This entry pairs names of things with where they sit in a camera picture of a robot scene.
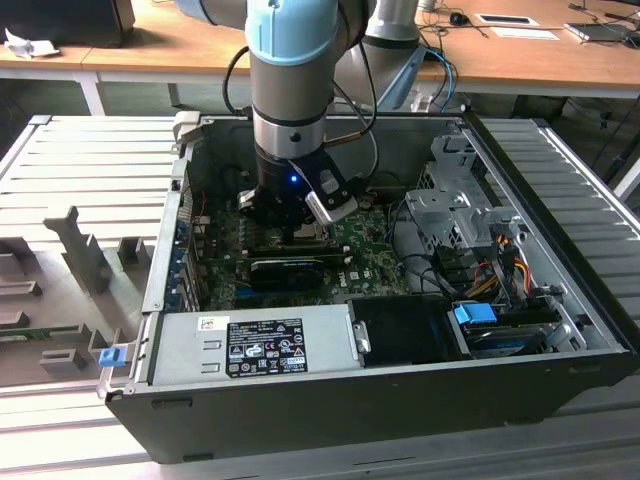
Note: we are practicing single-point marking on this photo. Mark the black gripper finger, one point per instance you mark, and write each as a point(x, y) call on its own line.
point(290, 235)

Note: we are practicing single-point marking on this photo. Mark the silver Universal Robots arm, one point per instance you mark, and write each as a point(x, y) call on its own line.
point(290, 75)

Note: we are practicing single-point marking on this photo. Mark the black RAM slot bank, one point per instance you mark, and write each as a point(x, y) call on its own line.
point(310, 250)

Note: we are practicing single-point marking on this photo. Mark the black graphics card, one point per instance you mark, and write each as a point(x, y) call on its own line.
point(285, 275)

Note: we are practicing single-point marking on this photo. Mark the round coin cell battery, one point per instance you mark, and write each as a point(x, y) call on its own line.
point(366, 204)

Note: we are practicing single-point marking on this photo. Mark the green motherboard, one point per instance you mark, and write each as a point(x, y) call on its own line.
point(370, 260)

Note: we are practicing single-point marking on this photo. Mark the metal drive cage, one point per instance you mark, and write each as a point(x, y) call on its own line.
point(440, 210)

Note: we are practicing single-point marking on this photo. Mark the grey power supply unit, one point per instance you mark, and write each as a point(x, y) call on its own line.
point(185, 350)

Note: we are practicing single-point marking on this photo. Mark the black open PC case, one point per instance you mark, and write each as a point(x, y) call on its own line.
point(350, 415)

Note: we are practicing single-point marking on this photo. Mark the wooden desk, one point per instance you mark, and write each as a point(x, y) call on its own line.
point(150, 45)

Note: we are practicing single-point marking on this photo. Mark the blue disk carrier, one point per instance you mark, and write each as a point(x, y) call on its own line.
point(472, 316)

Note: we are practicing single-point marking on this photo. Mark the blue case latch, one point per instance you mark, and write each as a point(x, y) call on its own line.
point(111, 358)

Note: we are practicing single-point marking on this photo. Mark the grey parts rack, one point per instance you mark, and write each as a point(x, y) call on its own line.
point(75, 300)

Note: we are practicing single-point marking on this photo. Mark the hard disk drive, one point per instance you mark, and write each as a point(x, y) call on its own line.
point(500, 340)

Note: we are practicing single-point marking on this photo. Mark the black computer mouse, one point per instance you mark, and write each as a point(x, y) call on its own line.
point(459, 18)

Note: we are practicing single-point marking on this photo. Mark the green RAM stick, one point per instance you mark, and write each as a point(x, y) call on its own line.
point(40, 330)

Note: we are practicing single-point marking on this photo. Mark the black box on desk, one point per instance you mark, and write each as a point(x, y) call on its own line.
point(60, 22)

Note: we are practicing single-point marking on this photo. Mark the crumpled white paper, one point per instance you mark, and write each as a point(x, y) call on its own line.
point(30, 46)

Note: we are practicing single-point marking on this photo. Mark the white paper sheet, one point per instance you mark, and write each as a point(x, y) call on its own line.
point(525, 33)

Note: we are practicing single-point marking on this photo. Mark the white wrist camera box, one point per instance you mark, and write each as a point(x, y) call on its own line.
point(332, 207)

